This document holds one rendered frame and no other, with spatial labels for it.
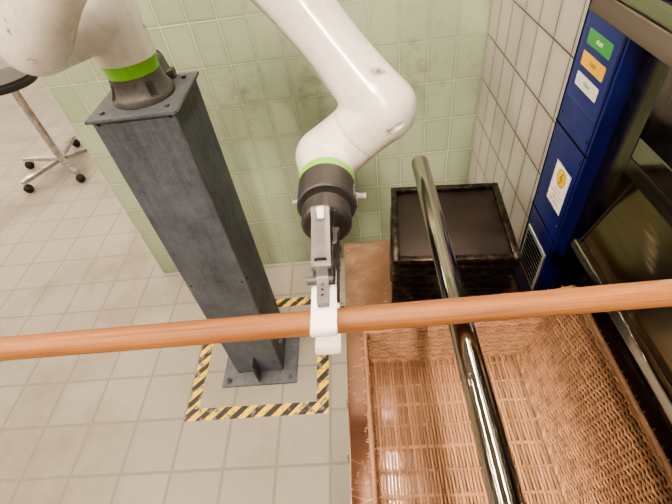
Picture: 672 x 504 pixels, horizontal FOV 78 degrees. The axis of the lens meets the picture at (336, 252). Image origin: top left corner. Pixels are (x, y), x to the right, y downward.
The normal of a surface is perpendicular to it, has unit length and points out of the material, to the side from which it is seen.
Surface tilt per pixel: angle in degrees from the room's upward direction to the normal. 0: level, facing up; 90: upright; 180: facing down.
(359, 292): 0
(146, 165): 90
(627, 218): 70
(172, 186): 90
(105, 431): 0
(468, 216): 0
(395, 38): 90
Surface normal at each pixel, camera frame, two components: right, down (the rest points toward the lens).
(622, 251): -0.97, -0.16
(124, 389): -0.11, -0.69
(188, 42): 0.00, 0.71
